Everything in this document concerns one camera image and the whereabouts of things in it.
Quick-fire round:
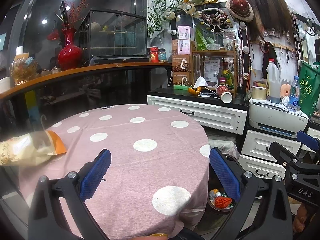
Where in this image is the brown rimmed trash bin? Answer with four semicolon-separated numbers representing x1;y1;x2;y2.
197;165;235;235

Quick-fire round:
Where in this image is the white middle stack drawer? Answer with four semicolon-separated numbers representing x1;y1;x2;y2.
238;154;285;179

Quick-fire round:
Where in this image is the white stack drawer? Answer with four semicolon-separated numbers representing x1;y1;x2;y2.
241;130;301;162
238;154;285;179

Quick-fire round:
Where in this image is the blue label water bottle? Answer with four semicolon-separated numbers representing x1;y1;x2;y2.
289;76;300;112

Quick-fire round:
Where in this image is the white printer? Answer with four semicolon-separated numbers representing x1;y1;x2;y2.
249;99;309;138

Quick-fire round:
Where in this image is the white upper stack drawer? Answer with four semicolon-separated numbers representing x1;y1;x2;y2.
241;130;301;162

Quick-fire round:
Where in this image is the tan plush toy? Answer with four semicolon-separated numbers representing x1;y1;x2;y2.
293;204;308;233

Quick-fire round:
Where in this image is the green shopping bag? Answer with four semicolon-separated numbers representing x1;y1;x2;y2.
298;61;319;117

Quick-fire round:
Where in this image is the golden snack bag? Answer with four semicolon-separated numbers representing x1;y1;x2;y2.
1;131;67;166

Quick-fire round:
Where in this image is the white top desk drawer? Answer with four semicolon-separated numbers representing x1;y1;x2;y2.
147;95;247;135

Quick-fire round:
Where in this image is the large clear oil bottle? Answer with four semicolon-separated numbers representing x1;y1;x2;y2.
266;59;280;103

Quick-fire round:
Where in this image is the pink polka dot tablecloth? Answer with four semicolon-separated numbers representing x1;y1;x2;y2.
19;105;210;239

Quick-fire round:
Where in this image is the red white paper cup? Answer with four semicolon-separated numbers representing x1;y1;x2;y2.
216;85;233;104

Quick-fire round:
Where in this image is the orange peel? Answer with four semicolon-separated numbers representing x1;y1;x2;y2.
188;87;201;95

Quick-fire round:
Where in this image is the white folded tissue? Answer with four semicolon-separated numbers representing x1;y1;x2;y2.
194;76;208;89

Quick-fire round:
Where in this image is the curved wooden counter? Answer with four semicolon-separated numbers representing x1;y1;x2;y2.
1;62;172;100

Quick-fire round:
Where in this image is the wooden desktop shelf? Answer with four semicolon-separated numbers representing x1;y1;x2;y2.
191;41;239;98

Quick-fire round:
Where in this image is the red ceramic vase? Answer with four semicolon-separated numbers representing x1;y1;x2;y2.
57;0;84;71

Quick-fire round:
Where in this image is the golden lotus ornament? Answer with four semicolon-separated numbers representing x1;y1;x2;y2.
10;57;38;85

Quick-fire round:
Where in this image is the brown coffee box stack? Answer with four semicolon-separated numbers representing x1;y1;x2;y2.
172;55;193;86

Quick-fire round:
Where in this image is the red tin can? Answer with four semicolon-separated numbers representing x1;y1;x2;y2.
150;46;159;63

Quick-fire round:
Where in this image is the glass candy jar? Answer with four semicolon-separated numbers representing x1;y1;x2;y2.
158;48;168;63

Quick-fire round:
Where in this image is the glass display case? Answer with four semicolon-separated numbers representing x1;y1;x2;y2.
75;9;148;66

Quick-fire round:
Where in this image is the red embroidered hat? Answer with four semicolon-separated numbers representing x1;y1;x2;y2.
226;0;254;22

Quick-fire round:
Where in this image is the pink cosmetic box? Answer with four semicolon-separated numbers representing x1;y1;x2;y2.
178;25;191;55

